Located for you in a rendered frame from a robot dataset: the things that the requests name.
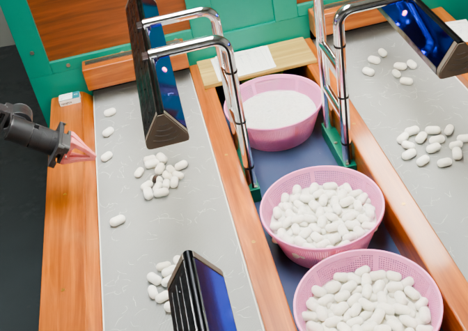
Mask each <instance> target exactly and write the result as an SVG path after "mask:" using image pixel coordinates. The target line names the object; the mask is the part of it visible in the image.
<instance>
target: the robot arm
mask: <svg viewBox="0 0 468 331"><path fill-rule="evenodd" d="M65 124H66V123H64V122H61V121H60V123H59V125H58V127H57V129H56V130H53V129H50V128H46V127H44V126H42V125H38V124H36V123H33V113H32V111H31V108H30V107H29V106H27V105H25V104H22V103H17V104H14V105H13V104H10V103H8V102H7V103H6V104H5V105H3V104H1V103H0V133H1V131H2V129H3V130H4V136H3V138H4V140H6V141H9V142H12V143H14V144H17V145H20V146H23V147H26V148H30V149H32V150H35V151H38V152H41V153H44V154H46V155H49V158H48V167H51V168H54V167H55V165H56V158H57V163H59V164H70V163H74V162H85V161H94V160H95V159H96V157H97V155H96V154H95V153H94V152H93V151H92V150H91V149H90V148H89V147H88V146H87V145H86V144H85V143H84V142H83V141H82V140H81V139H80V138H79V137H78V136H77V135H76V134H75V133H74V132H72V131H69V130H68V133H67V134H66V133H64V129H65ZM74 148H76V149H78V150H80V151H82V152H84V153H85V154H87V155H83V154H79V153H73V152H72V150H74Z"/></svg>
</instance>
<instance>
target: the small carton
mask: <svg viewBox="0 0 468 331"><path fill-rule="evenodd" d="M58 101H59V104H60V106H61V107H64V106H67V105H72V104H76V103H79V102H81V95H80V92H79V91H75V92H72V93H66V94H63V95H60V96H59V98H58Z"/></svg>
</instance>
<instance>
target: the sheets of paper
mask: <svg viewBox="0 0 468 331"><path fill-rule="evenodd" d="M234 56H235V63H236V68H237V75H238V77H240V76H243V75H248V74H251V73H254V72H259V71H262V70H268V69H271V68H275V67H276V65H275V63H274V61H273V58H272V55H271V54H270V51H269V49H268V46H261V47H257V48H253V49H247V50H244V51H240V52H234ZM211 62H212V65H213V67H214V70H215V72H216V75H217V78H218V80H219V82H220V81H222V80H221V73H220V69H219V63H218V59H217V56H216V57H215V59H211Z"/></svg>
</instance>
